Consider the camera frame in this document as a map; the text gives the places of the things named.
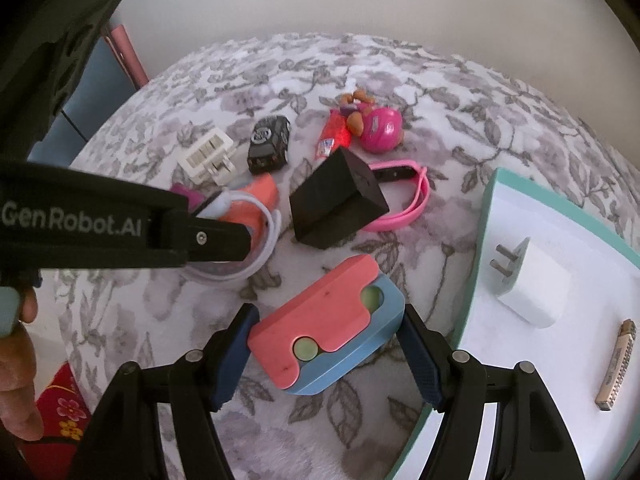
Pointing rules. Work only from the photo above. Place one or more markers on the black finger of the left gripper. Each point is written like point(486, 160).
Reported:
point(211, 240)

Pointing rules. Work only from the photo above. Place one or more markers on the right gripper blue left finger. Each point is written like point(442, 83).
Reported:
point(123, 440)

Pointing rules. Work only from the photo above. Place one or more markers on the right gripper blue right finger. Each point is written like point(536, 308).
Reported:
point(530, 440)

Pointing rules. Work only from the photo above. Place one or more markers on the magenta translucent lighter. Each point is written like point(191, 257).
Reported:
point(195, 198)

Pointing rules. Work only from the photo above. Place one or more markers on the white smart watch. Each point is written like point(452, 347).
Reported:
point(263, 223)

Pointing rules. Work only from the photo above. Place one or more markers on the pink and blue toy block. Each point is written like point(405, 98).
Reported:
point(328, 329)

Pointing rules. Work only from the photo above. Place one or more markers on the person's left hand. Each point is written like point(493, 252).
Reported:
point(19, 412)

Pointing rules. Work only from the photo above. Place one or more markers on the red floral packet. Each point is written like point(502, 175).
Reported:
point(65, 419)

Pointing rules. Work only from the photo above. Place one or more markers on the white plug adapter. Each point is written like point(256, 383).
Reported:
point(210, 159)

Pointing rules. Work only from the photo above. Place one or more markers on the black toy car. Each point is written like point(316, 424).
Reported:
point(268, 149)

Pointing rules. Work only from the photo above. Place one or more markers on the black power adapter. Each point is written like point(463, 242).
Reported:
point(338, 199)

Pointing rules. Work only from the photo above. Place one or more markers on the blue cabinet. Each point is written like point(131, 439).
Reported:
point(103, 88)

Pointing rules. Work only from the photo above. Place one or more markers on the teal rimmed white tray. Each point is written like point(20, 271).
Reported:
point(541, 377)

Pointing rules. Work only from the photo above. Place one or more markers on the floral grey blanket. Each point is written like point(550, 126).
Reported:
point(461, 120)

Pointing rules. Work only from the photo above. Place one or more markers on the red lighter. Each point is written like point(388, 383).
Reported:
point(335, 134)

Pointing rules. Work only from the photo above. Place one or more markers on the pink smart watch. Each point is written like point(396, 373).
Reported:
point(408, 189)

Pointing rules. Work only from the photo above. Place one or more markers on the pink ball puppy toy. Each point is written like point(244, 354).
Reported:
point(378, 128)

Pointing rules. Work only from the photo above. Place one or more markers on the white wall charger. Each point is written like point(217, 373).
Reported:
point(533, 284)

